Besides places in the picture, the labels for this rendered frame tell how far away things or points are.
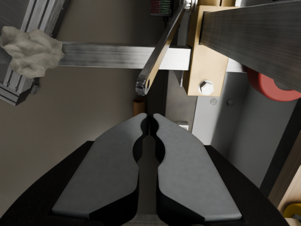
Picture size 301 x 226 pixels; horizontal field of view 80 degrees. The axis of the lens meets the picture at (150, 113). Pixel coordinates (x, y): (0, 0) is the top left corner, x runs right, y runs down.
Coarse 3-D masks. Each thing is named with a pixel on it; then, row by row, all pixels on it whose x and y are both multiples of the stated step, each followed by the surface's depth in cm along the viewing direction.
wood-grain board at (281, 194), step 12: (300, 132) 29; (300, 144) 29; (288, 156) 31; (300, 156) 29; (288, 168) 31; (300, 168) 29; (276, 180) 34; (288, 180) 31; (300, 180) 30; (276, 192) 33; (288, 192) 31; (300, 192) 31; (276, 204) 33; (288, 204) 33
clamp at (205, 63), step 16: (208, 0) 22; (224, 0) 21; (240, 0) 23; (192, 16) 25; (192, 32) 24; (192, 48) 24; (208, 48) 24; (192, 64) 25; (208, 64) 24; (224, 64) 24; (192, 80) 26
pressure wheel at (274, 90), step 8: (248, 72) 24; (256, 72) 22; (256, 80) 22; (264, 80) 22; (272, 80) 22; (256, 88) 24; (264, 88) 22; (272, 88) 22; (280, 88) 22; (288, 88) 22; (272, 96) 23; (280, 96) 23; (288, 96) 23; (296, 96) 23
